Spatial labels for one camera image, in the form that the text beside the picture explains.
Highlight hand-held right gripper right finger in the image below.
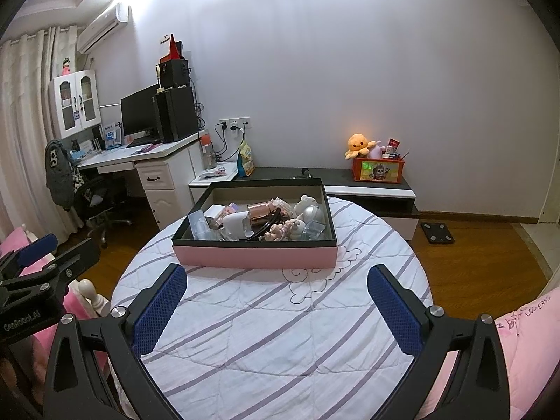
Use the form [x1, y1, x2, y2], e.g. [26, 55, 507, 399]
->
[366, 264, 512, 420]

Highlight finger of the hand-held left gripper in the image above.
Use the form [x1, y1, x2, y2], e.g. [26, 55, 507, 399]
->
[0, 234, 58, 278]
[0, 238, 100, 294]

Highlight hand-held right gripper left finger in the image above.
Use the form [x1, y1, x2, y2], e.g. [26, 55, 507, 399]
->
[43, 263, 189, 420]

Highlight white plastic container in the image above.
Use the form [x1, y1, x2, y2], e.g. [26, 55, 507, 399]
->
[222, 213, 253, 242]

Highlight pink storage box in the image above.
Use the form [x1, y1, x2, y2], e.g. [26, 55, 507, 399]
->
[171, 178, 337, 268]

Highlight black headband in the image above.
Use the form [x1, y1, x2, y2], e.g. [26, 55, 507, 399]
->
[250, 209, 281, 239]

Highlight pink pillow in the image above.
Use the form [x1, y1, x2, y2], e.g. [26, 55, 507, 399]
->
[0, 225, 110, 368]

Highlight white bedpost knob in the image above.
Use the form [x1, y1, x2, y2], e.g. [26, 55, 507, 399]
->
[79, 278, 110, 316]

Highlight black office chair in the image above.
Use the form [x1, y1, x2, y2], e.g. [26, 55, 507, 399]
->
[72, 175, 134, 250]

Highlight black bathroom scale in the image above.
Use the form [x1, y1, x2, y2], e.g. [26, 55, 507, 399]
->
[421, 222, 456, 244]

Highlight clear plastic case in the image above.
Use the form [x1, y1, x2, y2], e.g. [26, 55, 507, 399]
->
[187, 211, 220, 241]

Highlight beige curtain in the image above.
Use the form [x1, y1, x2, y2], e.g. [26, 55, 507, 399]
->
[0, 26, 84, 246]

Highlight teal glass container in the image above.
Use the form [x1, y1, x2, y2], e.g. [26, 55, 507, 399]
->
[302, 220, 329, 240]

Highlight white desk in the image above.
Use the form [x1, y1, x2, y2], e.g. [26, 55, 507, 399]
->
[76, 131, 208, 230]

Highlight white striped bed cover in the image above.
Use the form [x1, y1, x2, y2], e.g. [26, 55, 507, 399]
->
[109, 197, 434, 420]

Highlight blue and white box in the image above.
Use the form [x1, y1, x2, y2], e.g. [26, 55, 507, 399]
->
[103, 122, 123, 149]

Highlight black and white low cabinet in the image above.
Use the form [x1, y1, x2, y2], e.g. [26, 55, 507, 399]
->
[188, 167, 421, 241]

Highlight white bear figurine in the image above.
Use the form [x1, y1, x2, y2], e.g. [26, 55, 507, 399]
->
[293, 195, 327, 228]

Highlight pink quilt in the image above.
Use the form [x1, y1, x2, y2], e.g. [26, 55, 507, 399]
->
[420, 289, 560, 420]

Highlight orange printed storage bin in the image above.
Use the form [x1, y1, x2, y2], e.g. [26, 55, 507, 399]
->
[352, 156, 405, 183]

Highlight rose gold canister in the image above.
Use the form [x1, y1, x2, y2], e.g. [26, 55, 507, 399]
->
[247, 201, 275, 224]

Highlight papers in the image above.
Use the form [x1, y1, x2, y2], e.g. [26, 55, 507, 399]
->
[199, 164, 239, 180]

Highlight black computer monitor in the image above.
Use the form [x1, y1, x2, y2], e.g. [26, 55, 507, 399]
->
[120, 84, 160, 138]

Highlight orange-capped bottle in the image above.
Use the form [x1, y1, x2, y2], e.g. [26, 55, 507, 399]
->
[200, 135, 216, 169]

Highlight orange octopus plush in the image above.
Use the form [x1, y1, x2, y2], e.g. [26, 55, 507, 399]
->
[345, 133, 380, 160]

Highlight black computer tower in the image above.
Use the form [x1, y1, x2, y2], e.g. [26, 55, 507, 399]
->
[155, 86, 200, 144]

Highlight white glass-door cabinet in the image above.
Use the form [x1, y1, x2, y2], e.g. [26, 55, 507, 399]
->
[52, 70, 102, 140]

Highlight yellow blue snack bag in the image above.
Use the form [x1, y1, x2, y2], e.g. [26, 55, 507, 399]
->
[237, 142, 257, 178]

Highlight black speaker box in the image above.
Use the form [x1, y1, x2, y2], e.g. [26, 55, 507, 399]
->
[157, 59, 192, 89]

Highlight red triangular box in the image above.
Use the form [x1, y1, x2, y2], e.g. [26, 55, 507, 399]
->
[160, 34, 183, 64]

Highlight white air conditioner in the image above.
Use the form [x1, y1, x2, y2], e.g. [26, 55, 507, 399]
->
[76, 2, 130, 55]

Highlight black power cable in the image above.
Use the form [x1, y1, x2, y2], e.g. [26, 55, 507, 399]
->
[213, 123, 246, 162]

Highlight white wall outlet strip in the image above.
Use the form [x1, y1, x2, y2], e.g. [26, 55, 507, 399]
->
[219, 116, 251, 132]

